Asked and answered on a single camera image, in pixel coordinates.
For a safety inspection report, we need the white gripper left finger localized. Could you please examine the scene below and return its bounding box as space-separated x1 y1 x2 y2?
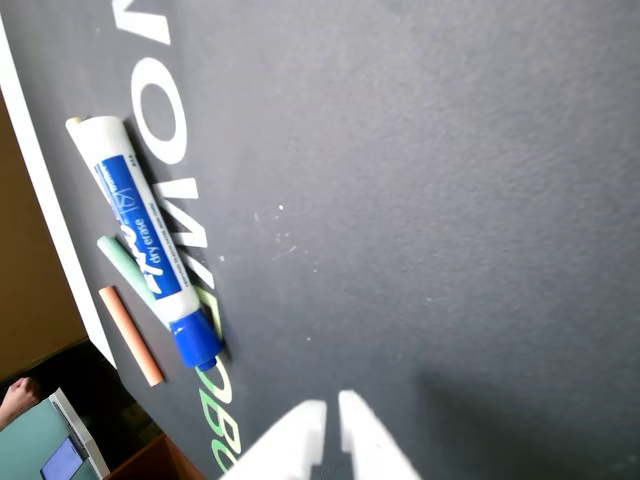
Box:
219 398 328 480

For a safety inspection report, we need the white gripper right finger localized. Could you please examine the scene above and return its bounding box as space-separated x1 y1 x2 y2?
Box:
338 389 422 480

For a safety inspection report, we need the blue dry erase marker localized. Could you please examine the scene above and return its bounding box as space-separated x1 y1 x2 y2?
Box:
64 115 225 370

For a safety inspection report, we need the person's hand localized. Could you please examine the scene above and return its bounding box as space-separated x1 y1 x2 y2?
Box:
0 377 42 431

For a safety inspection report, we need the brown wooden furniture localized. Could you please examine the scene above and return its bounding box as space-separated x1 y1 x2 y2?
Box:
104 433 206 480

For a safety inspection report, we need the orange chalk stick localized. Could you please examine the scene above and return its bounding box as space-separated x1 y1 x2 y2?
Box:
98 285 166 388

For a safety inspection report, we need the grey printed mat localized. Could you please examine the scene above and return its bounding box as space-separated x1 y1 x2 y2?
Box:
0 0 640 480

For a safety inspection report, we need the green chalk stick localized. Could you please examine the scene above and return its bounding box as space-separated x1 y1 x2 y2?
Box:
96 235 171 331

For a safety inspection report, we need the teal and white device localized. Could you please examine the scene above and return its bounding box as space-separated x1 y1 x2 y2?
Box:
0 387 111 480

